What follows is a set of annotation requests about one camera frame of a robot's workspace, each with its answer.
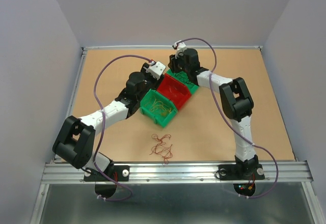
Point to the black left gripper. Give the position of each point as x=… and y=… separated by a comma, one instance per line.
x=156, y=82

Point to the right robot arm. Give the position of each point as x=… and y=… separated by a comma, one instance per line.
x=236, y=100

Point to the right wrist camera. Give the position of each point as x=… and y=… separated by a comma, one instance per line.
x=179, y=47

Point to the far green plastic bin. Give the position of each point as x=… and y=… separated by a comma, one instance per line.
x=183, y=78

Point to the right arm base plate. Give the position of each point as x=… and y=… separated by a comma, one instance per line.
x=235, y=172

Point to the aluminium mounting rail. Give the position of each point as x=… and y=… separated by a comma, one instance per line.
x=173, y=173

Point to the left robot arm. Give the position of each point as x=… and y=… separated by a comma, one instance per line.
x=75, y=141

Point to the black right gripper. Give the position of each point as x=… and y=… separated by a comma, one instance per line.
x=172, y=62

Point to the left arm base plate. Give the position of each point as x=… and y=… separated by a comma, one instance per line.
x=118, y=173

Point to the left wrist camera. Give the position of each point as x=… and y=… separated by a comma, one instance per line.
x=156, y=69

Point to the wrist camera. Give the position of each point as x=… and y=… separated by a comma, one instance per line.
x=156, y=69
x=179, y=47

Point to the near green plastic bin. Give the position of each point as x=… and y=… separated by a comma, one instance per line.
x=158, y=108

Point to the red plastic bin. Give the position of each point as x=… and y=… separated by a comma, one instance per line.
x=175, y=91

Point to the green plastic bin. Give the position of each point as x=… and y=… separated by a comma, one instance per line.
x=158, y=108
x=183, y=78

